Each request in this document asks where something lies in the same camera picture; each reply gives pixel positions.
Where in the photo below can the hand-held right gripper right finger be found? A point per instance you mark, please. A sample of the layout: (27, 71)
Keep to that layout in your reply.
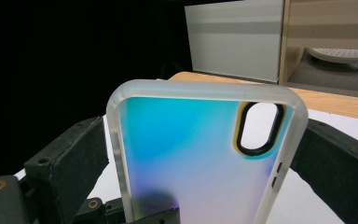
(338, 165)

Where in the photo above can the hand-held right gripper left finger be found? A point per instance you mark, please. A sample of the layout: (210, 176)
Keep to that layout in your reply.
(70, 161)

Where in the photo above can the iridescent phone case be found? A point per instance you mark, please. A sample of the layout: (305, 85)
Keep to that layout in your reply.
(192, 161)

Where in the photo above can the white perforated wheeled base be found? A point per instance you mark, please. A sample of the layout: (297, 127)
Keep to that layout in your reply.
(338, 55)

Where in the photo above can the wooden cabinet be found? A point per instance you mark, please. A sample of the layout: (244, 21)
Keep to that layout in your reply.
(329, 25)

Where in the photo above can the white cabinet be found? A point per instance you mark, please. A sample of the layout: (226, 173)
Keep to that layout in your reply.
(236, 43)

